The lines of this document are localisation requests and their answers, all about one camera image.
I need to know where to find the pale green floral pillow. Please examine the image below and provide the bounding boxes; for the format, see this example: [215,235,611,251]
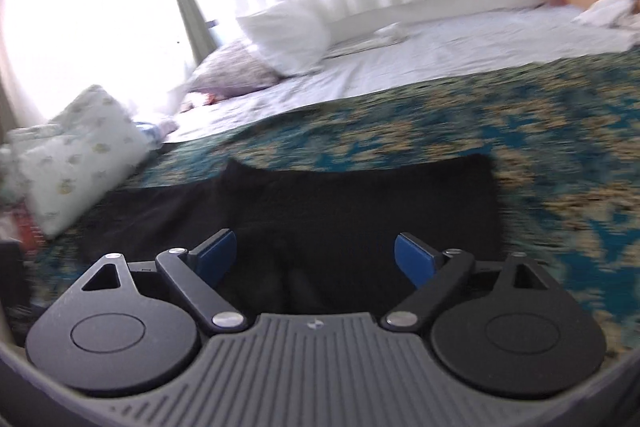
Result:
[8,86,152,239]

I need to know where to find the teal paisley bed cover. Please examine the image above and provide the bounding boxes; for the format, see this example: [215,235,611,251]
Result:
[30,50,639,358]

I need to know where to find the white bed sheet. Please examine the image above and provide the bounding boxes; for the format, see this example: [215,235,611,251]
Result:
[167,6,639,143]

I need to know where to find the black pants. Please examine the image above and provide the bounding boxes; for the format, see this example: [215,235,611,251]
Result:
[78,155,506,316]

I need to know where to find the small white rolled towel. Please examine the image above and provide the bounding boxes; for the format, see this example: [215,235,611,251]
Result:
[373,23,410,46]

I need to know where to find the striped blue white cloth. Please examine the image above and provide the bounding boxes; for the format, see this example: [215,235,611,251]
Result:
[136,119,178,145]

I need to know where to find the purple floral pillow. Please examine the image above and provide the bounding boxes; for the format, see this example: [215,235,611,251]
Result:
[186,41,281,98]

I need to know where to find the crumpled white cloth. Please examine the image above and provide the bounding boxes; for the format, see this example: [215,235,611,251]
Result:
[573,0,639,31]

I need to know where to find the white pillow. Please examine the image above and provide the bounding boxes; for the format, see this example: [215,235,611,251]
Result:
[236,1,331,77]

